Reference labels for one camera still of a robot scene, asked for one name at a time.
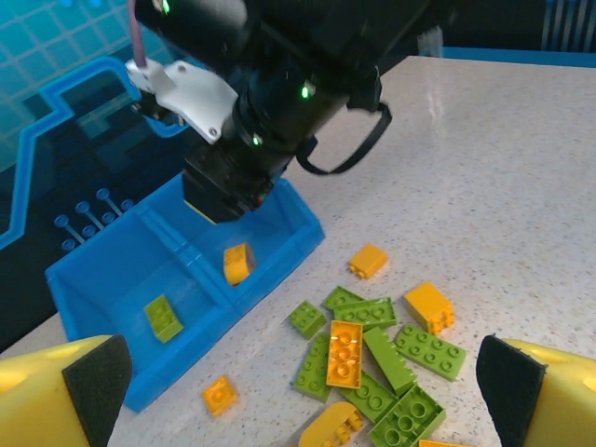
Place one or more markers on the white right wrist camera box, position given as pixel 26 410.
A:
pixel 195 93

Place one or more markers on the orange rounded lego brick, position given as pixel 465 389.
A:
pixel 326 426

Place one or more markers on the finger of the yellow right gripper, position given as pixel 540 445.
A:
pixel 200 212

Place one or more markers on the blue two-compartment plastic bin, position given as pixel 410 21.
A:
pixel 116 261

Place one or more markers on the orange long lego brick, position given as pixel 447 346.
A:
pixel 344 354

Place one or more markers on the green square lego brick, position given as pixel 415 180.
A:
pixel 306 319

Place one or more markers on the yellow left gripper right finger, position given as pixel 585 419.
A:
pixel 549 400

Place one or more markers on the green long lego brick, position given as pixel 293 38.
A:
pixel 390 361
pixel 370 398
pixel 311 372
pixel 430 351
pixel 405 419
pixel 368 313

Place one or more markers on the small orange lego brick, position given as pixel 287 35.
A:
pixel 220 396

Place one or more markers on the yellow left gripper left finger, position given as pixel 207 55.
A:
pixel 37 400

